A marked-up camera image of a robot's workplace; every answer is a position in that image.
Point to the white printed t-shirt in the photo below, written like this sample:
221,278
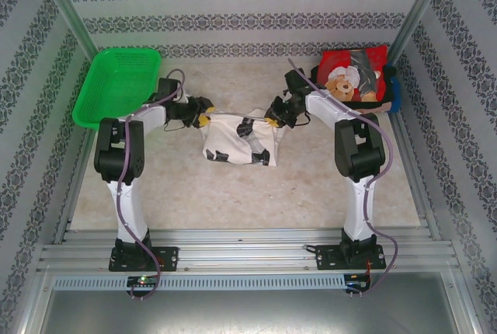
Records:
229,143

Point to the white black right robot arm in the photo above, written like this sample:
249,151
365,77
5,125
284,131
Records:
359,209

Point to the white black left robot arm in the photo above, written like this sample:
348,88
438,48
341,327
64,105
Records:
130,209

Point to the red teddy bear t-shirt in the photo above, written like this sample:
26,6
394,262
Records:
341,66

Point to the green plastic basket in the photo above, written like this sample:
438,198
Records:
116,85

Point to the blue folded t-shirt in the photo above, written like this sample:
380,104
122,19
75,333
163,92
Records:
397,93

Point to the left circuit board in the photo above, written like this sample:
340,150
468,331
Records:
143,280

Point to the circuit board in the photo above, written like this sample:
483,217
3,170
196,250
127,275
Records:
357,281
143,280

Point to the right circuit board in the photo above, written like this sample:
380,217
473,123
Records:
357,281

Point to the grey metal sheet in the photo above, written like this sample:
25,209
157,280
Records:
248,314

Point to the aluminium mounting rail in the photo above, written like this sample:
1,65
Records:
248,250

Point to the aluminium side rail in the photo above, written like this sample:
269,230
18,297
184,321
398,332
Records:
74,186

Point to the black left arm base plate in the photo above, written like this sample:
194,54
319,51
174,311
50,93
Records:
167,256

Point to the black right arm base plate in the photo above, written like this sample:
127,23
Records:
330,258

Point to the aluminium frame post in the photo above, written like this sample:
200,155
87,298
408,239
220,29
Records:
66,0
423,8

